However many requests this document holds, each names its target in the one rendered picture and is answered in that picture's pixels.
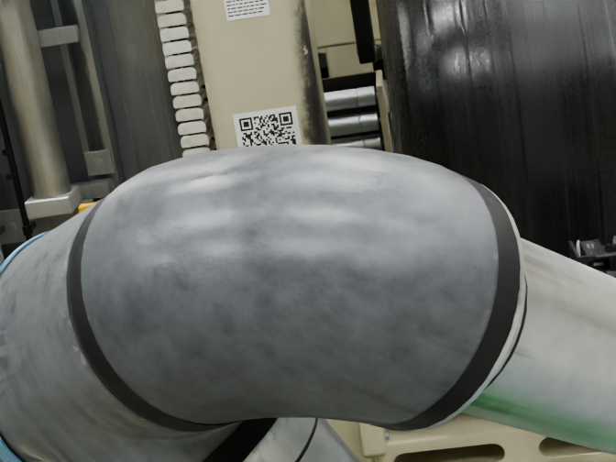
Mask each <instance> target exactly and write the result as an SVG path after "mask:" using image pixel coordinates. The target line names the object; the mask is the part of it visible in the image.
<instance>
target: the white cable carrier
mask: <svg viewBox="0 0 616 462"><path fill-rule="evenodd" d="M190 4H191V2H190V0H162V1H158V2H157V3H156V4H155V10H156V13H157V14H163V13H165V14H164V15H161V16H159V17H158V26H159V28H164V29H163V30H161V32H160V39H161V41H169V42H167V43H165V44H164V45H163V48H162V49H163V54H164V55H170V56H169V57H168V58H167V59H166V60H165V63H166V68H167V69H171V68H173V69H172V70H170V71H169V73H168V78H169V82H175V83H174V84H173V85H172V86H171V87H170V91H171V94H172V95H177V96H176V97H175V98H174V99H173V107H174V108H175V109H177V108H180V109H179V110H178V111H177V112H176V114H175V116H176V121H177V122H181V124H180V125H179V126H178V131H179V135H184V136H183V137H182V138H181V147H182V148H186V149H185V150H184V151H183V153H182V155H183V157H187V156H190V155H192V154H196V153H201V152H207V151H213V150H214V149H216V144H215V141H214V140H213V139H211V137H213V136H214V130H213V128H212V127H211V126H209V124H211V123H212V118H211V116H210V115H209V114H206V112H207V111H209V109H210V108H209V104H208V102H206V101H203V99H204V98H206V97H207V93H206V90H205V89H204V88H200V87H201V86H202V85H204V84H205V82H204V77H203V76H202V75H200V74H198V73H199V72H202V71H203V68H202V64H201V63H200V62H199V61H196V60H198V59H200V52H199V50H198V49H192V48H193V47H194V46H197V45H198V42H197V38H196V36H193V35H190V34H192V33H193V32H195V27H194V24H193V22H187V21H188V20H190V19H193V13H192V11H191V9H189V8H185V7H187V6H189V5H190ZM165 27H167V28H165ZM171 54H172V55H171ZM197 74H198V75H197Z"/></svg>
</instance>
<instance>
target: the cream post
mask: <svg viewBox="0 0 616 462"><path fill-rule="evenodd" d="M268 1H269V12H270V15H266V16H254V17H249V18H242V19H236V20H230V21H227V19H226V9H225V3H224V0H190V2H191V7H192V16H193V22H194V26H195V32H196V37H197V42H198V47H199V52H200V58H201V63H202V68H203V77H204V82H205V88H206V92H207V98H208V104H209V108H210V114H211V118H212V124H213V129H214V138H215V144H216V148H217V150H219V149H231V148H236V147H238V144H237V135H236V130H235V125H234V119H233V115H234V114H241V113H247V112H254V111H260V110H267V109H274V108H281V107H287V106H294V105H296V110H297V116H298V122H299V128H300V134H301V140H302V145H330V146H332V143H331V138H330V131H329V125H328V119H327V112H326V106H325V95H324V89H323V83H322V76H321V71H320V64H319V58H318V52H317V46H316V39H315V34H314V22H313V16H312V9H311V4H310V0H268ZM326 421H327V422H329V424H330V425H331V426H332V427H333V428H334V430H335V431H336V432H337V433H338V434H339V436H340V437H341V438H342V439H343V440H344V442H345V443H346V444H347V445H348V447H349V448H350V449H351V450H352V451H353V453H354V454H355V455H356V456H357V458H358V459H359V460H360V461H361V462H377V458H376V457H371V458H365V457H363V454H362V449H361V443H360V437H359V430H358V423H356V422H348V421H339V420H331V419H326Z"/></svg>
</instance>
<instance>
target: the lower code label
mask: <svg viewBox="0 0 616 462"><path fill-rule="evenodd" d="M233 119H234V125H235V130H236V140H237V144H238V146H239V147H251V146H267V145H281V144H289V145H301V144H302V140H301V134H300V128H299V122H298V116H297V110H296V105H294V106H287V107H281V108H274V109H267V110H260V111H254V112H247V113H241V114H234V115H233Z"/></svg>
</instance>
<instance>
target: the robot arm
mask: <svg viewBox="0 0 616 462"><path fill-rule="evenodd" d="M568 247H569V258H567V257H564V256H562V255H560V254H557V253H555V252H554V251H551V250H549V249H546V248H544V247H540V246H538V245H536V244H534V243H532V242H530V241H527V240H525V239H522V238H520V235H519V232H518V229H517V227H516V224H515V222H514V220H513V218H512V215H511V214H510V212H509V210H508V209H507V207H506V205H505V204H504V203H503V202H502V201H501V200H500V198H499V197H498V196H497V195H496V194H495V193H494V192H492V191H491V190H489V189H488V188H487V187H485V186H484V185H482V184H480V183H478V182H476V181H473V180H471V179H470V178H468V177H466V176H463V175H461V174H459V173H457V172H454V171H452V170H449V169H447V168H445V167H443V166H440V165H438V164H435V163H433V162H429V161H426V160H423V159H417V158H415V157H411V156H407V155H402V154H397V153H391V152H387V151H381V150H376V149H371V148H351V147H341V146H330V145H289V144H281V145H267V146H251V147H236V148H225V149H219V150H213V151H207V152H201V153H196V154H192V155H190V156H187V157H183V158H180V159H176V160H172V161H169V162H166V163H162V164H160V165H157V166H153V167H150V168H148V169H146V170H144V171H142V172H140V173H139V174H138V175H136V176H134V177H132V178H130V179H129V180H127V181H125V182H124V183H122V184H121V185H119V186H118V187H117V188H116V189H114V190H113V191H112V192H111V193H110V194H108V195H106V197H104V198H103V199H101V200H100V201H98V202H96V203H94V204H93V205H91V206H89V207H88V208H86V209H85V210H83V211H82V212H80V213H78V214H77V215H76V216H74V217H72V218H71V219H69V220H68V221H66V222H65V223H63V224H61V225H59V226H58V227H56V228H54V229H53V230H51V231H49V232H45V233H42V234H40V235H38V236H35V237H32V238H30V239H29V240H28V241H27V242H25V243H24V244H22V245H21V246H20V247H18V248H17V249H16V250H14V251H13V252H12V253H11V254H10V255H9V256H8V257H7V259H6V260H5V261H4V262H3V263H2V265H1V266H0V458H1V459H2V460H3V461H4V462H361V461H360V460H359V459H358V457H357V456H356V455H355V454H354V453H353V451H352V450H351V449H350V448H349V447H348V445H347V444H346V443H345V442H344V440H343V439H342V438H341V437H340V436H339V434H338V433H337V432H336V431H335V430H334V428H333V427H332V426H331V425H330V424H329V422H328V421H327V420H326V419H331V420H339V421H348V422H356V423H363V424H370V425H374V426H377V427H381V428H385V429H389V430H392V431H399V432H420V431H423V430H426V429H430V428H434V427H436V426H438V425H439V424H443V423H445V422H447V421H449V420H450V419H452V418H453V417H455V416H456V415H458V414H459V413H464V414H468V415H471V416H475V417H478V418H481V419H485V420H489V421H492V422H495V423H498V424H505V425H508V426H511V427H515V428H518V429H522V430H524V431H528V432H532V433H535V434H539V435H544V436H548V437H551V438H554V439H558V440H561V441H565V442H568V443H571V444H575V445H578V446H584V447H587V448H591V449H595V450H598V451H601V452H604V453H608V454H612V455H615V456H616V236H614V237H613V240H612V244H605V246H603V245H602V244H601V243H600V242H599V240H598V239H594V240H589V241H581V242H580V241H579V240H578V241H577V249H576V248H575V246H574V244H573V243H572V241H568Z"/></svg>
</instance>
